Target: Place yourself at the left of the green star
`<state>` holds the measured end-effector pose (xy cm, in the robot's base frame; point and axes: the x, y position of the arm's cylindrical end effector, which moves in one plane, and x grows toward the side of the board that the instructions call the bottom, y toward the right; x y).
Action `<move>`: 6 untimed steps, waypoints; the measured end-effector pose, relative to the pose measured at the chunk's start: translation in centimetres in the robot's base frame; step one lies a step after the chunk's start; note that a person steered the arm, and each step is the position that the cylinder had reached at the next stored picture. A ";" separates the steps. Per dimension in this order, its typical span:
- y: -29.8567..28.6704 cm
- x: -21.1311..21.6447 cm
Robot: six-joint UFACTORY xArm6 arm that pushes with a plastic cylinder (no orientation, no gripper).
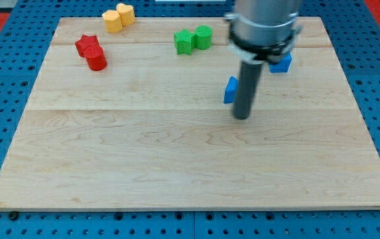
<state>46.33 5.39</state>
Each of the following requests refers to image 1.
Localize red star block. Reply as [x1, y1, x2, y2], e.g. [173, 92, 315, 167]
[74, 35, 99, 58]

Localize red cylinder block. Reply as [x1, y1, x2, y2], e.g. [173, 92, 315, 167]
[84, 45, 107, 71]

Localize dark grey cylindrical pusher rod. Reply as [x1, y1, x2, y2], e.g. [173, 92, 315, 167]
[232, 62, 263, 120]

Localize light wooden board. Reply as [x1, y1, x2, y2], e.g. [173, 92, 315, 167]
[0, 17, 380, 212]

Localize green star block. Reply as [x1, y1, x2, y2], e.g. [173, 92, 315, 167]
[174, 29, 196, 55]

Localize blue cube block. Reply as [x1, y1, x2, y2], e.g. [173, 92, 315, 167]
[269, 53, 292, 74]

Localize yellow heart block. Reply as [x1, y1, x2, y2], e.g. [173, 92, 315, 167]
[116, 3, 136, 26]

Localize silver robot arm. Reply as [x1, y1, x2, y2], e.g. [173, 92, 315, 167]
[224, 0, 302, 64]

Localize green cylinder block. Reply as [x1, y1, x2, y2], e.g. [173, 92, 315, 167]
[195, 25, 213, 50]

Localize blue triangle block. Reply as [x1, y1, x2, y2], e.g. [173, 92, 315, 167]
[223, 76, 238, 104]

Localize yellow hexagon block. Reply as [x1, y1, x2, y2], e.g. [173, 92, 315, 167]
[102, 10, 123, 33]

